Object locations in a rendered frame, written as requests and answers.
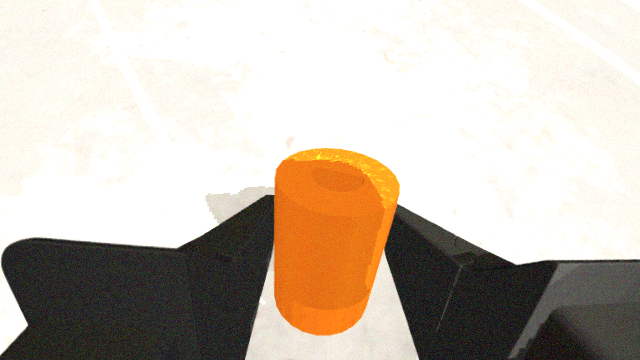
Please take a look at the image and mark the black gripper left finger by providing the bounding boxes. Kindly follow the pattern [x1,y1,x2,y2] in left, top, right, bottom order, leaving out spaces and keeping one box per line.
[0,195,274,360]

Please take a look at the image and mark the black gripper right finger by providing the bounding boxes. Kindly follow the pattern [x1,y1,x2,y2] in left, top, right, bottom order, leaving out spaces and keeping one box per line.
[384,204,640,360]

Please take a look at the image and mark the orange knob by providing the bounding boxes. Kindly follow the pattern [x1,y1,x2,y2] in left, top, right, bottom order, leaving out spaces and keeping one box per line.
[274,148,400,336]

